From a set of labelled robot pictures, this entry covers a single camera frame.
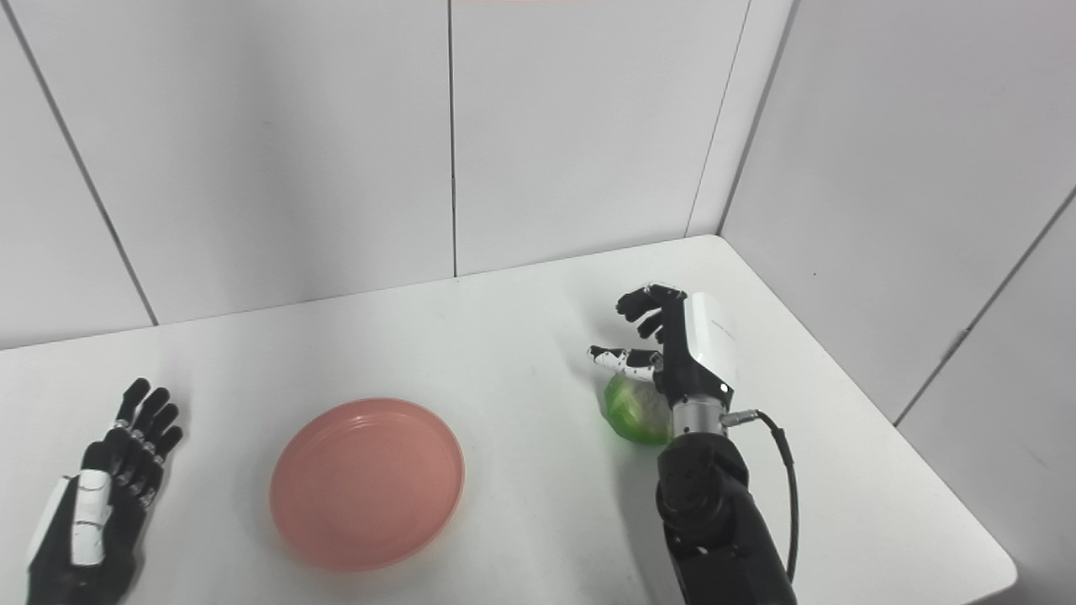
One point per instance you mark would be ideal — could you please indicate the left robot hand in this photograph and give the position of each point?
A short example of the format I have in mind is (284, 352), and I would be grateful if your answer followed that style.
(97, 504)

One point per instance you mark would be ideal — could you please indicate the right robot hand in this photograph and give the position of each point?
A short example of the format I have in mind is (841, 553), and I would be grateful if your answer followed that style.
(685, 353)

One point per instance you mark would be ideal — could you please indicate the green white cabbage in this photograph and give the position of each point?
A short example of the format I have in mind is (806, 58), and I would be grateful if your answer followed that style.
(635, 413)

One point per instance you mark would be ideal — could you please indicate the pink plate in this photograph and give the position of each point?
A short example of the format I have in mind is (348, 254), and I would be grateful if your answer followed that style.
(367, 484)

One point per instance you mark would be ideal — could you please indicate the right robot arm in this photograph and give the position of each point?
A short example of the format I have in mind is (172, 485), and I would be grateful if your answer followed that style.
(714, 512)

